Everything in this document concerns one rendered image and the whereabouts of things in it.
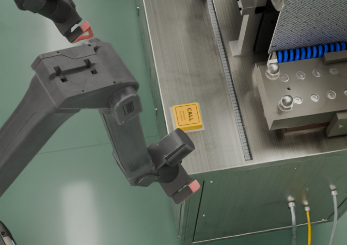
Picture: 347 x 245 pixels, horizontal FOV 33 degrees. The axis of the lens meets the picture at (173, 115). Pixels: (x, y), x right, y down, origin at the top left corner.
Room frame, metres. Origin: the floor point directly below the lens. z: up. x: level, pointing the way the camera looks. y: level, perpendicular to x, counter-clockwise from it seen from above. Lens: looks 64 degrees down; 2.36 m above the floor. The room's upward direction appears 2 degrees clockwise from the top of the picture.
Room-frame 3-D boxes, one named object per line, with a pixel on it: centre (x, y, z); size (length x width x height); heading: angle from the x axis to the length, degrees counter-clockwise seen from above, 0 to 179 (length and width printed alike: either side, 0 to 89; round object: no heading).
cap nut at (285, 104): (0.69, -0.28, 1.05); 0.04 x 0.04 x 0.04
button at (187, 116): (0.70, -0.04, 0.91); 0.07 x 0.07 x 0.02; 12
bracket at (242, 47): (0.93, -0.19, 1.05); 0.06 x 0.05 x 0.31; 102
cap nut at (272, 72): (0.78, -0.25, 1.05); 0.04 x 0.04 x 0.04
